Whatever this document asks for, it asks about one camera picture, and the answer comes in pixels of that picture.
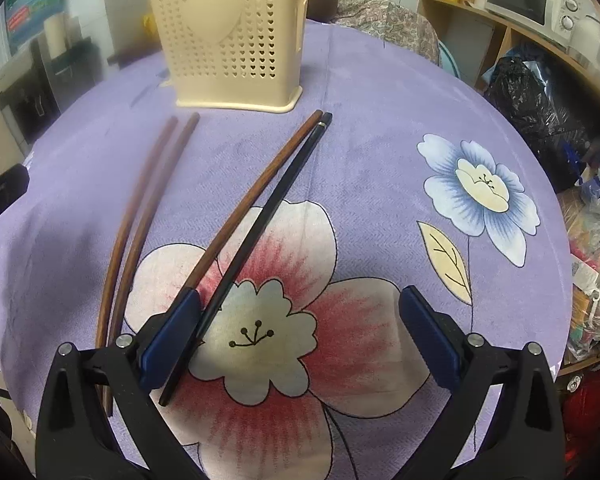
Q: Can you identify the black chopstick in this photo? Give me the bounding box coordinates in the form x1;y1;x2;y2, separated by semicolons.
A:
158;112;334;407

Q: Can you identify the grey water dispenser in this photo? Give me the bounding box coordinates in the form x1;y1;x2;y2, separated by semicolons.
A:
0;40;106;147

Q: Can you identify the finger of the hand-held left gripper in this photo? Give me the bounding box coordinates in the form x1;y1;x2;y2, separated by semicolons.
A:
0;164;31;233

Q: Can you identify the cream perforated utensil holder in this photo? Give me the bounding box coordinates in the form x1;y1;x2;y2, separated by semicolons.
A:
146;0;312;114

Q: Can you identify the white electric kettle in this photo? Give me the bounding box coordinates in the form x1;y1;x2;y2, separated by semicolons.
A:
577;12;600;69

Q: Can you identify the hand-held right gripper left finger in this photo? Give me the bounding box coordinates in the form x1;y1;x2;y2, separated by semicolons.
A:
34;289;203;480

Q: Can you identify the red bag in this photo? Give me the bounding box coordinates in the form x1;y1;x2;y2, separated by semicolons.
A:
562;360;600;463

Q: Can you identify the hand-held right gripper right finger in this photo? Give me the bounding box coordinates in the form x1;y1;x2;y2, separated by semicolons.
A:
398;285;567;480

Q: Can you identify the cream paper cup stack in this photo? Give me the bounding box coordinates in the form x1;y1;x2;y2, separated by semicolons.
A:
44;12;69;61

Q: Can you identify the blue water bottle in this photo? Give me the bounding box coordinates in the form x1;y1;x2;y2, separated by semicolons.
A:
2;0;67;56

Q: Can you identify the purple floral tablecloth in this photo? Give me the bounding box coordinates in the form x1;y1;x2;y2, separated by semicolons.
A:
0;20;576;480

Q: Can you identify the black plastic bag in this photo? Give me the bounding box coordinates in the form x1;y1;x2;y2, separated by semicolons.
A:
485;55;594;187

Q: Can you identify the light wooden shelf unit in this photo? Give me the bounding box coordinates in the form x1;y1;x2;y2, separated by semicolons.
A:
417;0;600;113

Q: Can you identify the light blue basin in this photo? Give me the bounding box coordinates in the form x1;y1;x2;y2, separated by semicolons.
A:
437;42;462;82

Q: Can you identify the brown wooden chopstick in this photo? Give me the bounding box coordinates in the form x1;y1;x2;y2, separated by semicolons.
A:
106;112;201;343
95;115;180;417
182;109;325;296

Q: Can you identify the pile of colourful packets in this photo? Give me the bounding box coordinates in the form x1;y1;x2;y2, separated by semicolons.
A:
555;150;600;362

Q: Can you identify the floral patterned cloth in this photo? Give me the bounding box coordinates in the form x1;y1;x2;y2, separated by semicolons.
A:
330;0;442;67

